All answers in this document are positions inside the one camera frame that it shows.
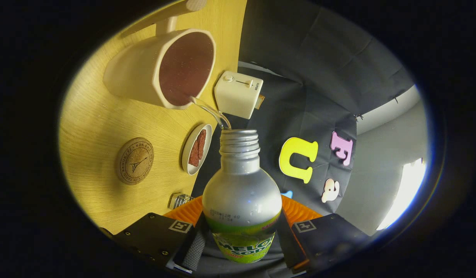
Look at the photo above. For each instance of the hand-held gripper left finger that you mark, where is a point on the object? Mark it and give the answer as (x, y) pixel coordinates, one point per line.
(193, 251)

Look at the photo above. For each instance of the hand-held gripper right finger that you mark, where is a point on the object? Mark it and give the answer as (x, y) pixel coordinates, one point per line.
(287, 247)

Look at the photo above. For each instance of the silver bottle green label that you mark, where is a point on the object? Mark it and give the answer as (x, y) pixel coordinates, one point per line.
(242, 193)

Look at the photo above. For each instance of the round cork coaster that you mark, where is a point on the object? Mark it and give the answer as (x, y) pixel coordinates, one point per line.
(134, 161)

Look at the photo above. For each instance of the clear juice stream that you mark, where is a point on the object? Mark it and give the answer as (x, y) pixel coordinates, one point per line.
(211, 111)

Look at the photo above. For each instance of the dried red meat slices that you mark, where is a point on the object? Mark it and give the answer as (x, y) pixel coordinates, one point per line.
(197, 148)

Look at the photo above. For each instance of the small white round dish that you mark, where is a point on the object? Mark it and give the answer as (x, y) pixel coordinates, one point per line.
(188, 144)

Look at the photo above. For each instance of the bright ceiling light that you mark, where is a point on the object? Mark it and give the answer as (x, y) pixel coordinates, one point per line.
(406, 193)

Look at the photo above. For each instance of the brown toast slice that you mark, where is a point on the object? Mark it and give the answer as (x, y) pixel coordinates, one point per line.
(260, 102)

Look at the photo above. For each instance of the wooden table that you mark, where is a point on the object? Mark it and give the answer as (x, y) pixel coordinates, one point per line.
(99, 127)

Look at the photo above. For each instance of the small white toaster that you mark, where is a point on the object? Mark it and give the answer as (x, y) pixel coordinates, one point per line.
(236, 94)

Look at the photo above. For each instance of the black backdrop cloth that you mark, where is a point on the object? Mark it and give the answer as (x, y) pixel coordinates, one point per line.
(319, 58)

